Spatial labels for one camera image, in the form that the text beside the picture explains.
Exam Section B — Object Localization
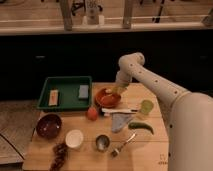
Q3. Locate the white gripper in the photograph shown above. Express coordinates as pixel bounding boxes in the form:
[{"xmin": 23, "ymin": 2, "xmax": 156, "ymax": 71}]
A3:
[{"xmin": 112, "ymin": 70, "xmax": 132, "ymax": 94}]

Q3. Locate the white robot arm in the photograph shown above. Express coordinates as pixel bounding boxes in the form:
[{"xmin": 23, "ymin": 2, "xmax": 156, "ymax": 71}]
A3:
[{"xmin": 116, "ymin": 52, "xmax": 213, "ymax": 171}]

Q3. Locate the red bowl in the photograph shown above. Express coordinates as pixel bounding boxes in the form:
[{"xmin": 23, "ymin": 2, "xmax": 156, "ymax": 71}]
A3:
[{"xmin": 95, "ymin": 88, "xmax": 121, "ymax": 108}]

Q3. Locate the dark maroon bowl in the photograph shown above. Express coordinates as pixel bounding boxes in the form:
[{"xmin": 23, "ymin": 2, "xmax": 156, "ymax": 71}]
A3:
[{"xmin": 36, "ymin": 114, "xmax": 62, "ymax": 139}]

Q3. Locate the white knife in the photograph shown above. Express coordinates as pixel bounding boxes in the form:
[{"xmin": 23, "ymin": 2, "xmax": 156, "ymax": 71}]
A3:
[{"xmin": 101, "ymin": 108, "xmax": 138, "ymax": 114}]

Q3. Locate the blue grey cloth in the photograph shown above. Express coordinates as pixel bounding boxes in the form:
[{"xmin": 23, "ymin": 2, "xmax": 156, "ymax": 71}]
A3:
[{"xmin": 111, "ymin": 113, "xmax": 133, "ymax": 133}]

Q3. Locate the light green cup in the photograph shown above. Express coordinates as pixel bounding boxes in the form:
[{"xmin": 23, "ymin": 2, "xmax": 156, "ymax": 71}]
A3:
[{"xmin": 140, "ymin": 100, "xmax": 154, "ymax": 115}]

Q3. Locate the red tomato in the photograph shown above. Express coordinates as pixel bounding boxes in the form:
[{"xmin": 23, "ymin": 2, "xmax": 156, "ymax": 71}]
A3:
[{"xmin": 86, "ymin": 107, "xmax": 99, "ymax": 121}]

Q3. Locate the grey sponge in tray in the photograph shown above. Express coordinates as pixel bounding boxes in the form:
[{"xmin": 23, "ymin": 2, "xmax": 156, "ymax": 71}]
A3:
[{"xmin": 78, "ymin": 85, "xmax": 89, "ymax": 99}]

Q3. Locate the green chili pepper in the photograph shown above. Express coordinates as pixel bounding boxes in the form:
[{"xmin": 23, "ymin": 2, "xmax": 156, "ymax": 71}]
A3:
[{"xmin": 128, "ymin": 122, "xmax": 154, "ymax": 135}]

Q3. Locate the small metal cup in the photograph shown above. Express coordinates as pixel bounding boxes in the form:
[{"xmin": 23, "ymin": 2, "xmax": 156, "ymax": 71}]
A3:
[{"xmin": 95, "ymin": 135, "xmax": 110, "ymax": 152}]

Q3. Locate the green plastic tray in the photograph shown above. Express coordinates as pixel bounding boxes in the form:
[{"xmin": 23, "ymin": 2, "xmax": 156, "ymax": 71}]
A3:
[{"xmin": 37, "ymin": 76, "xmax": 92, "ymax": 112}]

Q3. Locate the white cup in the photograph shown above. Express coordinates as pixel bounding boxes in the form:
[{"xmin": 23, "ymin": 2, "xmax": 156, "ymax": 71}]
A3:
[{"xmin": 65, "ymin": 129, "xmax": 84, "ymax": 149}]

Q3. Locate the wooden block in tray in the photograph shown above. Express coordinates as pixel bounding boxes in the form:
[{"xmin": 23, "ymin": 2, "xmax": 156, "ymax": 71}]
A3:
[{"xmin": 49, "ymin": 90, "xmax": 59, "ymax": 106}]

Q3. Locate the brown dried food bunch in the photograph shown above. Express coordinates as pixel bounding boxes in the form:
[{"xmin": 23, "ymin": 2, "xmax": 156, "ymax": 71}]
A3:
[{"xmin": 49, "ymin": 143, "xmax": 68, "ymax": 171}]

